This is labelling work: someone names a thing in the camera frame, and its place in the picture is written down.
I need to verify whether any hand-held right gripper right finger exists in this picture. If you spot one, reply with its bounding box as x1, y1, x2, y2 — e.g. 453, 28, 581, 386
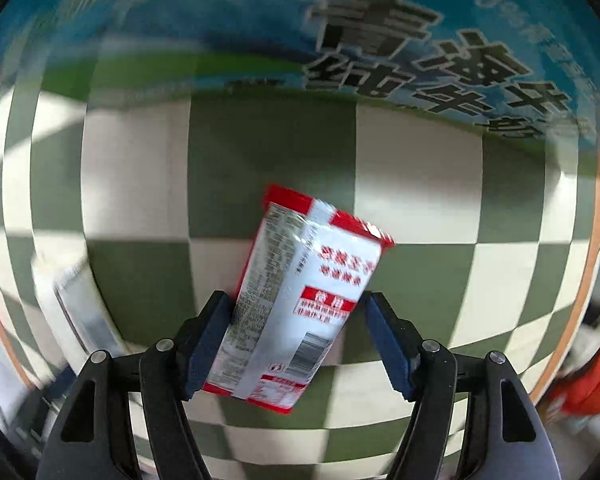
364, 291, 563, 480

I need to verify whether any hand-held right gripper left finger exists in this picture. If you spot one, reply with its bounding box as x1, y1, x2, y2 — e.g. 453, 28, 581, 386
35, 290, 232, 480

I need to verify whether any white red-edged snack packet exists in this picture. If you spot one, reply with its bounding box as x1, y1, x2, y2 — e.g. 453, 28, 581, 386
201, 183, 397, 416

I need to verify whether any blue green printed cardboard box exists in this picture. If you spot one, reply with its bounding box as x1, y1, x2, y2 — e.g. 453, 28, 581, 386
0, 0, 600, 161

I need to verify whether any silver white packet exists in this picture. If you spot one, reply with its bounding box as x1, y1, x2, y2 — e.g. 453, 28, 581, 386
31, 252, 128, 356

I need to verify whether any green white checkered tablecloth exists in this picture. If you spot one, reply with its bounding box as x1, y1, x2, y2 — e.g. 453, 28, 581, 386
0, 75, 600, 480

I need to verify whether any red white bag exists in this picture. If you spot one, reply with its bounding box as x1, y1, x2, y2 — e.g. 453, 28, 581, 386
547, 305, 600, 423

